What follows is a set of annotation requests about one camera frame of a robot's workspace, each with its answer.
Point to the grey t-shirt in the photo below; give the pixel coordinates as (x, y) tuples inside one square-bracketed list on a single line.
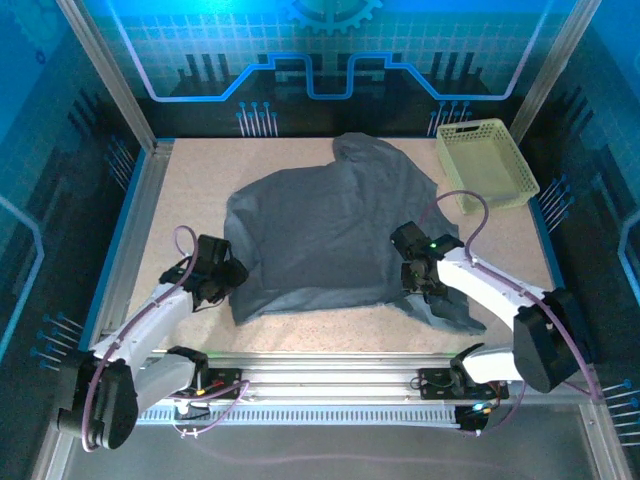
[(320, 225)]

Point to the yellow-green plastic basket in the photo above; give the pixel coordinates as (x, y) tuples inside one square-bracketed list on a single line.
[(482, 160)]

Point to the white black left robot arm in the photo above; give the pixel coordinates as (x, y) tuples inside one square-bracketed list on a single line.
[(150, 320)]

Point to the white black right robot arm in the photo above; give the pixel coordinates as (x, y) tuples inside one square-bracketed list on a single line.
[(480, 280)]

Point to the black controller box with LEDs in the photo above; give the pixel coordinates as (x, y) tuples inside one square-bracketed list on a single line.
[(470, 420)]

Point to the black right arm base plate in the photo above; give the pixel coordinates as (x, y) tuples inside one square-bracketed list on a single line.
[(432, 385)]

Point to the aluminium side rail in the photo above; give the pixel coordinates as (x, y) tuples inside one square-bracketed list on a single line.
[(145, 210)]

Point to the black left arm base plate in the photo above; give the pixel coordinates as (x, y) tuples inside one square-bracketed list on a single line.
[(225, 380)]

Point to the wide aluminium frame rail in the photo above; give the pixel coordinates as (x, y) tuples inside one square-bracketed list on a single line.
[(325, 375)]

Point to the aluminium frame post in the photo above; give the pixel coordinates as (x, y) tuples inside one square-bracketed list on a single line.
[(115, 85), (545, 70)]

